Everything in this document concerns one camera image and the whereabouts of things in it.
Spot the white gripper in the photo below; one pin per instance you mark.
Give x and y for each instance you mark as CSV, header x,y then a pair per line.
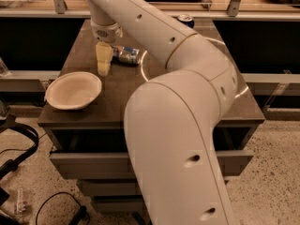
x,y
107,33

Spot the redbull can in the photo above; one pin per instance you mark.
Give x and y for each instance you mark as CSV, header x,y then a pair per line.
x,y
126,55

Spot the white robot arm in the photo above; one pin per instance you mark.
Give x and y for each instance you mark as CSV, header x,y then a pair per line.
x,y
169,120

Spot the blue pepsi can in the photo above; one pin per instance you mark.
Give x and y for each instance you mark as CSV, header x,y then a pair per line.
x,y
186,20

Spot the white paper bowl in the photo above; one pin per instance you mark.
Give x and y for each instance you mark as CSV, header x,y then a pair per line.
x,y
73,91

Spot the grey drawer cabinet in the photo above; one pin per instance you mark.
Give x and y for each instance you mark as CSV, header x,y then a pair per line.
x,y
99,127

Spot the clear plastic bottle on floor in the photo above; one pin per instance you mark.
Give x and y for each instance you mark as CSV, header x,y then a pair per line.
x,y
21,204

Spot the top drawer with black handle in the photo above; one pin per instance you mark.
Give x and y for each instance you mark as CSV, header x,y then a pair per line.
x,y
87,166

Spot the drawer with black handle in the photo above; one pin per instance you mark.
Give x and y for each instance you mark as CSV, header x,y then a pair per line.
x,y
115,204
87,166
109,187

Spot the middle drawer with black handle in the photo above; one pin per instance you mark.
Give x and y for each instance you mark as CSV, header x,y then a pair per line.
x,y
109,187

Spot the metal railing frame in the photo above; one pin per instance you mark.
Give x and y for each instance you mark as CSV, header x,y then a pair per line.
x,y
261,10

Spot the bottom drawer with black handle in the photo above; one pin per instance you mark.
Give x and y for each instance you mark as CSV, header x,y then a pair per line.
x,y
115,204

